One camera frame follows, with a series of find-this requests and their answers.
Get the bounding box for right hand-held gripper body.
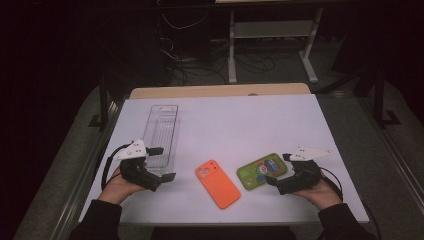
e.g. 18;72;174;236
276;145;333;196

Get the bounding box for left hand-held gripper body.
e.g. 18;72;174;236
114;139;164;193

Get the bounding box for green printed phone case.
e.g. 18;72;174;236
236;152;289;191

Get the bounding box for clear plastic storage rack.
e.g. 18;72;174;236
142;104;181;178

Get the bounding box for orange phone case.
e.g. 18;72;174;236
194;159;242;210

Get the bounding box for person's right hand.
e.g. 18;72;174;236
293;173;343;211

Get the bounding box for person's left hand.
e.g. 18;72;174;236
98;161;149;205

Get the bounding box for black metal stand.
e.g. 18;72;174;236
88;76;113;132
373;66;401;129

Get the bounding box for left hand-held gripper black cable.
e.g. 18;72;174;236
100;143;134;191

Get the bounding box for hand-held gripper black cable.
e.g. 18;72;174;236
319;166;382;240
100;143;134;191

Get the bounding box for right hand-held gripper black cable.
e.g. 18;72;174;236
319;166;382;240

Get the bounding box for aluminium rail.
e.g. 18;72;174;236
359;96;424;208
49;99;124;240

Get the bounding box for tangle of floor cables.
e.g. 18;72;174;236
159;36;278;86

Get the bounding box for white metal table frame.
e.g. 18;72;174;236
228;8;324;84

